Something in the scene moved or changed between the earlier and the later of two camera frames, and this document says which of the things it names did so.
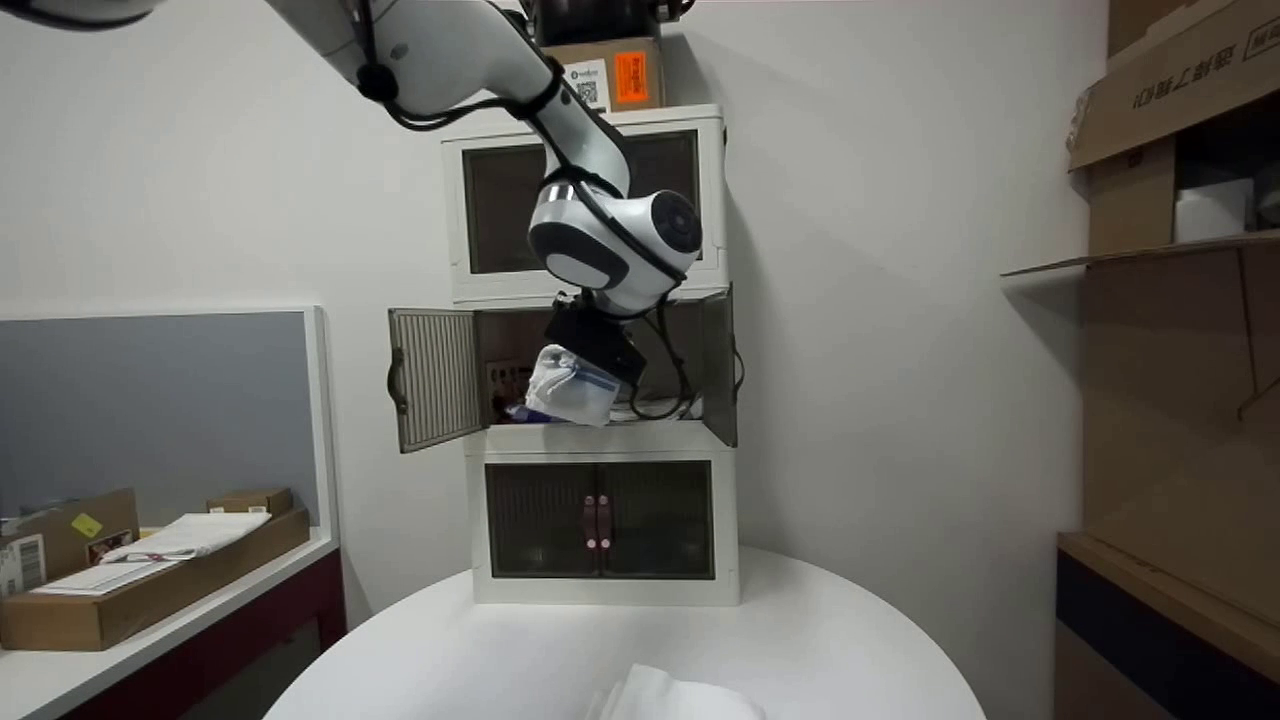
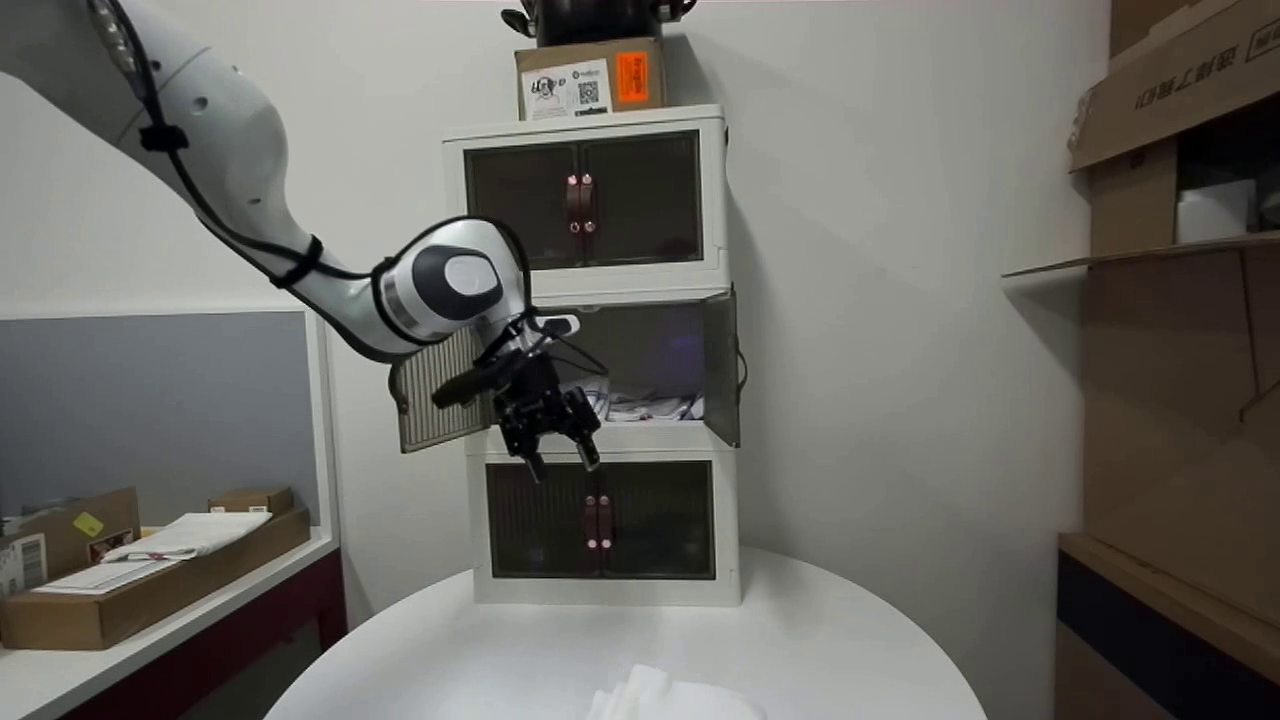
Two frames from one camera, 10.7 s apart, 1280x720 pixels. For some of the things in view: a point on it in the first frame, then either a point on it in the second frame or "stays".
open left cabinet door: x=433 y=372 stays
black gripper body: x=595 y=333 to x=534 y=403
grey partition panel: x=168 y=405 stays
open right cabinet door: x=723 y=366 stays
